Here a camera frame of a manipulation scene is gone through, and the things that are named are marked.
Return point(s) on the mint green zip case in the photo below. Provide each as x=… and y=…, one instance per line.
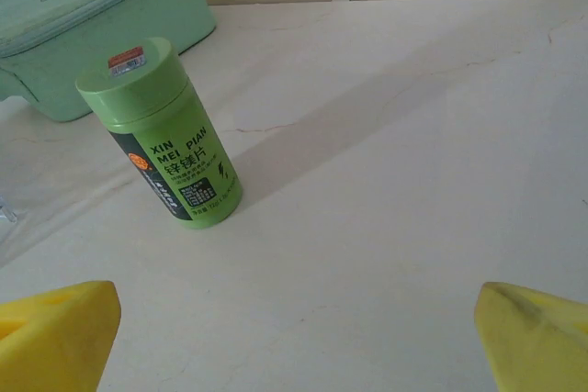
x=92, y=11

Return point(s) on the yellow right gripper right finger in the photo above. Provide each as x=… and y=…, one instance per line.
x=542, y=346

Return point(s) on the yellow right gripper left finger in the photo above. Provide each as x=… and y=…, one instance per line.
x=55, y=341

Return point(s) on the green supplement bottle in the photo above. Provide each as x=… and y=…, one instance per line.
x=161, y=135

